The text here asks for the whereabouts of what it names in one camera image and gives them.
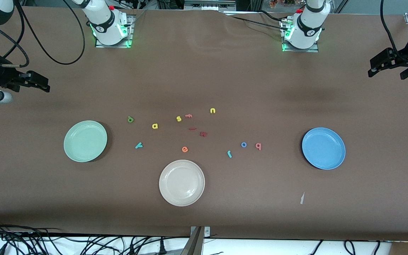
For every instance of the blue plate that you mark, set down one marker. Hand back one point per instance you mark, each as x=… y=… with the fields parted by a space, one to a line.
x=323 y=148

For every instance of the white plate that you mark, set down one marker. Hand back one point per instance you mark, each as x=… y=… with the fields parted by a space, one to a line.
x=181 y=183

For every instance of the pink foam letter q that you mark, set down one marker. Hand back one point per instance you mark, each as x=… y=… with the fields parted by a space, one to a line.
x=259 y=146

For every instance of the blue foam letter o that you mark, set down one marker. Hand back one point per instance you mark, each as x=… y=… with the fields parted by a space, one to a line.
x=241 y=144

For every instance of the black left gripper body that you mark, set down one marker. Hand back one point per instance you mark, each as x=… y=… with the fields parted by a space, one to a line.
x=401 y=60

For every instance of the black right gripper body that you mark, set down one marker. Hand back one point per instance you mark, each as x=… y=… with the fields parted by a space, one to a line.
x=3 y=77

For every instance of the colourful background objects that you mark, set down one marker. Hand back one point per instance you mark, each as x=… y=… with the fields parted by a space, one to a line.
x=283 y=3

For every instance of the green foam letter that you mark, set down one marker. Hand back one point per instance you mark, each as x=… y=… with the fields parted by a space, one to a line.
x=130 y=120

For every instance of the teal foam letter y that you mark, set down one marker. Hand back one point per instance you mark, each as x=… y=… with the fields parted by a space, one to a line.
x=139 y=145

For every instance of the green plate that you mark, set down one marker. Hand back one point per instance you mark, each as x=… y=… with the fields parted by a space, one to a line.
x=85 y=141

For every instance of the metal table bracket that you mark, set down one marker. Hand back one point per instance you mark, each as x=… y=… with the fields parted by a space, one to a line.
x=207 y=232

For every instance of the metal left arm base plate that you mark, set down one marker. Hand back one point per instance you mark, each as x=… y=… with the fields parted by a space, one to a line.
x=289 y=49

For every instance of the grey power strip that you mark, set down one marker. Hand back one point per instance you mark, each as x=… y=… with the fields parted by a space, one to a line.
x=209 y=5

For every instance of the white paper scrap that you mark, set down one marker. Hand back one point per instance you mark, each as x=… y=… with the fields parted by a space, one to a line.
x=302 y=199

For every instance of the dark red foam letter k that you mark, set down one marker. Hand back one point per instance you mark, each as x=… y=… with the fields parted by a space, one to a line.
x=203 y=134

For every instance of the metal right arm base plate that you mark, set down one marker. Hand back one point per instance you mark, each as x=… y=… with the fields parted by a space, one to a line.
x=101 y=44

